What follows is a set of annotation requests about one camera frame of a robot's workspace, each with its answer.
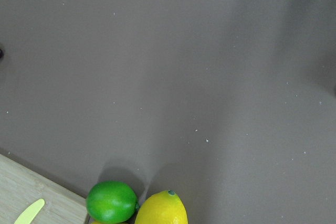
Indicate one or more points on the yellow lemon near lime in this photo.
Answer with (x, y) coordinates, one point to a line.
(99, 222)

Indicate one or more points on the dark red cherries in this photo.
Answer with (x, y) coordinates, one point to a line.
(1, 53)

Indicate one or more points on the green lime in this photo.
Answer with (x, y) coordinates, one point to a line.
(111, 201)

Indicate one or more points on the wooden cutting board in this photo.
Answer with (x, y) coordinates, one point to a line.
(20, 187)

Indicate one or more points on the yellow plastic knife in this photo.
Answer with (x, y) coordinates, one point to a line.
(29, 214)

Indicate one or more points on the yellow lemon front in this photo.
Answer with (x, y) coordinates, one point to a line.
(163, 207)

